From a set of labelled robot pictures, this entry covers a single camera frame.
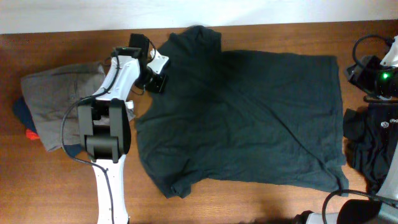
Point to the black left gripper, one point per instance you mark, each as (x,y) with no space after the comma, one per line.
(157,85)

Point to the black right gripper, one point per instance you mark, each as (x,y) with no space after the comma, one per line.
(360,77)

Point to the dark green t-shirt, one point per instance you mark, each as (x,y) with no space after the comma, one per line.
(242,115)

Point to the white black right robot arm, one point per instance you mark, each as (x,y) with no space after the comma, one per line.
(352,206)

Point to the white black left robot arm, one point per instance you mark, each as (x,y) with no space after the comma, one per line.
(108,146)

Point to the grey folded trousers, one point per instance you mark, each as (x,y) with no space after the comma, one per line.
(50,93)

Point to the navy folded garment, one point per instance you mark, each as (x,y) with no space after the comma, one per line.
(23,114)

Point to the orange folded garment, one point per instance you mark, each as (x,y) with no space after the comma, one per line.
(31,135)

